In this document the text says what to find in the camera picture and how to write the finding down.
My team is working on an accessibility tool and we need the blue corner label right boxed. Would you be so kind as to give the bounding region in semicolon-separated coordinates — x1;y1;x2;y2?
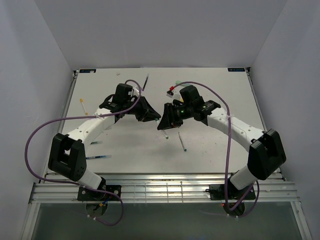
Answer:
227;67;246;72

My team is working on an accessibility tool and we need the dark purple pen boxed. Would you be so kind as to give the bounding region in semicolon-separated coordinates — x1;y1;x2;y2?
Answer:
142;73;150;91

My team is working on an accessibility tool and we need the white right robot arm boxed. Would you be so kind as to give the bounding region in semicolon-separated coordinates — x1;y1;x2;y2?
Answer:
157;85;287;199

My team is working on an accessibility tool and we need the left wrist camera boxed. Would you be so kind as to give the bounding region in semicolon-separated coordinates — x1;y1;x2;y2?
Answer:
129;86;141;97

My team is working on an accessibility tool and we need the teal gel pen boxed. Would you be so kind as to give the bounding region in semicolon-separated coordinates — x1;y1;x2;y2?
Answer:
90;141;103;145

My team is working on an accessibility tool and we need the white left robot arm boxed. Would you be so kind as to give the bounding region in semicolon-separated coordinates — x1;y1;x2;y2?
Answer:
48;83;161;200

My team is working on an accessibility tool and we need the yellow capped white marker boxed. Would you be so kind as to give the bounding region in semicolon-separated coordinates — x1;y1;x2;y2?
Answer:
79;98;88;116

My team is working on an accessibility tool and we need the teal capped white marker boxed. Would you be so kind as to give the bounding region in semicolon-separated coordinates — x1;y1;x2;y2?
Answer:
161;130;169;139

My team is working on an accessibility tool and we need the blue gel pen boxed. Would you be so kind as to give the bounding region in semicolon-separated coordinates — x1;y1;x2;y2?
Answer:
86;155;112;160

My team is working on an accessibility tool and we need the blue corner label left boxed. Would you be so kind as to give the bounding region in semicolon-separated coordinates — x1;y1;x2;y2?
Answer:
79;69;97;74

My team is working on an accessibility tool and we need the blue corner label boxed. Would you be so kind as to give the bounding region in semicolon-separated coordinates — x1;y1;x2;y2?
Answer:
79;69;97;74
227;67;246;72

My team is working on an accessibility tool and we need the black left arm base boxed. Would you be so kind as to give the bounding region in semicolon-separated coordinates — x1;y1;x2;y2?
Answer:
77;185;122;202

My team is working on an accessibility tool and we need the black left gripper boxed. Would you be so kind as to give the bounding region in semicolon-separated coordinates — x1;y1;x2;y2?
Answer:
124;95;161;123

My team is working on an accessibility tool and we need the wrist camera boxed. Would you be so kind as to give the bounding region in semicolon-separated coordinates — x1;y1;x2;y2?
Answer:
129;86;141;97
166;86;182;101

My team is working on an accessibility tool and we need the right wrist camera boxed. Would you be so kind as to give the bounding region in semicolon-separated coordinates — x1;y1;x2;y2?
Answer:
166;86;182;101

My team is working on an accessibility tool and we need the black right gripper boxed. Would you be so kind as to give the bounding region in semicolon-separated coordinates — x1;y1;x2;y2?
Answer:
157;102;193;131

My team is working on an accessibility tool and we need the green capped white marker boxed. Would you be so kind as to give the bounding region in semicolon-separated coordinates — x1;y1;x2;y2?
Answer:
178;132;187;152

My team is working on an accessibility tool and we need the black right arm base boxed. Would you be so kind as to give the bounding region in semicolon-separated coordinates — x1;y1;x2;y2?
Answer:
205;184;256;200

